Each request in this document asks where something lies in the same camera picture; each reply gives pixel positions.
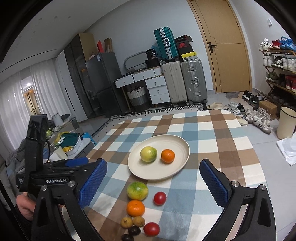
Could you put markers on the green yellow citrus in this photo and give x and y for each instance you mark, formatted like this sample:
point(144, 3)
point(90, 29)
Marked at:
point(137, 190)

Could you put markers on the yellow lime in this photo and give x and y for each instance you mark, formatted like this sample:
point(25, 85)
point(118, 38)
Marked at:
point(148, 154)

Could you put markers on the pile of shoes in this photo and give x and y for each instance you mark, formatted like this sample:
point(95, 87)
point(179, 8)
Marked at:
point(259, 118)

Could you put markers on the white curtain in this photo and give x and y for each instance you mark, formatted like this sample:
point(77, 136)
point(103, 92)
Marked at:
point(44, 88)

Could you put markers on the grey door mat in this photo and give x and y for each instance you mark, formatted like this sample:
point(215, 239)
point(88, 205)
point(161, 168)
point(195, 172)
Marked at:
point(232, 95)

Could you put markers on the orange mandarin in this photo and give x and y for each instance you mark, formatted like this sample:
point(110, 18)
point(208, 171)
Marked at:
point(167, 156)
point(135, 208)

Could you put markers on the checkered blanket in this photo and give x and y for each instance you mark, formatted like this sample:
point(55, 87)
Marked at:
point(196, 139)

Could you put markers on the white wardrobe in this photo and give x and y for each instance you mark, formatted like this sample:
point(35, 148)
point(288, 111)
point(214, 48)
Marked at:
point(61, 76)

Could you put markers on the brown longan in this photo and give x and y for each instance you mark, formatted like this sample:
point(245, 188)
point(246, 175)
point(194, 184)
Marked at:
point(138, 221)
point(126, 222)

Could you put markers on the dark glass cabinet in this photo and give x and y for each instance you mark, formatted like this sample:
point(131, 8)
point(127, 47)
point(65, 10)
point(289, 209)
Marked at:
point(76, 69)

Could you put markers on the white plastic basket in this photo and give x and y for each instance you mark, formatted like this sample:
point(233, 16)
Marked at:
point(76, 150)

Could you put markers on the red label shoe box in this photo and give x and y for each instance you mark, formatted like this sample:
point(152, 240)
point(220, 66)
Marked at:
point(185, 44)

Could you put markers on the dark purple plum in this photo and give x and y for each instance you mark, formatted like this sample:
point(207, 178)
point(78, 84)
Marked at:
point(126, 237)
point(134, 230)

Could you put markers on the row of sneakers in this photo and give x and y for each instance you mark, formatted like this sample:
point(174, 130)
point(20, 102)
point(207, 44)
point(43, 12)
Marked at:
point(277, 61)

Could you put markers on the person's left hand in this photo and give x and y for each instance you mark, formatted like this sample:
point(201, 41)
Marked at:
point(24, 206)

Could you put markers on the blue box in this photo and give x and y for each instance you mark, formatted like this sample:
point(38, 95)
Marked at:
point(89, 136)

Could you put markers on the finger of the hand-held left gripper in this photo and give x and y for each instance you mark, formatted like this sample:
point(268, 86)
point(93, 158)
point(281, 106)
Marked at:
point(76, 161)
point(69, 170)

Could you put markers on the silver suitcase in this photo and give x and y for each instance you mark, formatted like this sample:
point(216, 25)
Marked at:
point(194, 78)

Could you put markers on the red bag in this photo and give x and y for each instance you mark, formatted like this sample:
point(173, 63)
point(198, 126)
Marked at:
point(100, 47)

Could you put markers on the black printed box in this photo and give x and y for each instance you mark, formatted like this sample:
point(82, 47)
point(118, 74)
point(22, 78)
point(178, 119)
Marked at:
point(152, 54)

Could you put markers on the beige suitcase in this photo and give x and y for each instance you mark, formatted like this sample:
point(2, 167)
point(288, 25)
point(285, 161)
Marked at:
point(172, 81)

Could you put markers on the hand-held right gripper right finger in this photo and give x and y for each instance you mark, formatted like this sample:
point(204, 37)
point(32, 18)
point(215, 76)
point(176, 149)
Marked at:
point(212, 183)

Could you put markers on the green yellow bag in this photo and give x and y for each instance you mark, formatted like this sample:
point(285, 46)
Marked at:
point(69, 139)

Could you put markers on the wooden shoe rack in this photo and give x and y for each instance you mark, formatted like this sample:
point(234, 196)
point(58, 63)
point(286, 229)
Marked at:
point(281, 86)

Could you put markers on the wooden door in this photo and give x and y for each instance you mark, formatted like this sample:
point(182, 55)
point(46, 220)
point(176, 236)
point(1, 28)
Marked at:
point(222, 58)

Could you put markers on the red tomato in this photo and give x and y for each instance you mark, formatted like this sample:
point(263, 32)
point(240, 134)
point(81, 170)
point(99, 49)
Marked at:
point(160, 198)
point(152, 229)

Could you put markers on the white plastic bag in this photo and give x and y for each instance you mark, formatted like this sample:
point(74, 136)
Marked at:
point(286, 150)

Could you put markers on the small cardboard box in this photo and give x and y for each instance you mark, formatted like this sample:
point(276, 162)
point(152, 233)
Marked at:
point(268, 109)

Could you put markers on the grey white laundry basket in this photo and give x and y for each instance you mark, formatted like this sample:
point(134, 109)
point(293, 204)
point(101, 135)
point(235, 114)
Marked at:
point(138, 99)

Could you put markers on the large cardboard box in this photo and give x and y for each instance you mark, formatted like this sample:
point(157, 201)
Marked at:
point(87, 46)

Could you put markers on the black white patterned rug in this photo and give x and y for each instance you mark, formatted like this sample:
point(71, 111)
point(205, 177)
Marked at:
point(161, 110)

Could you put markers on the cream round plate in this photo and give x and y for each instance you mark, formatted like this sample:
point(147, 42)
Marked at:
point(159, 171)

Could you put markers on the grey refrigerator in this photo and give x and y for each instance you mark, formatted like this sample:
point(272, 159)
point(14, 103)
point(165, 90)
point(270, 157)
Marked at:
point(104, 76)

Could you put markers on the cream bin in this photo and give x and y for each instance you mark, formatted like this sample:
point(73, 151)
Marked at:
point(285, 125)

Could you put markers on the teal suitcase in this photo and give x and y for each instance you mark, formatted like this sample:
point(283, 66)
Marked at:
point(165, 44)

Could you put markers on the white drawer desk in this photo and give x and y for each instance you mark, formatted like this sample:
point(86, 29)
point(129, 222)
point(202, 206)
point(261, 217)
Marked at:
point(157, 85)

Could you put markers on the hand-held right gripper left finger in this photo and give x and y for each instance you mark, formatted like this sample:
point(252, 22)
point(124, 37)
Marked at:
point(92, 183)

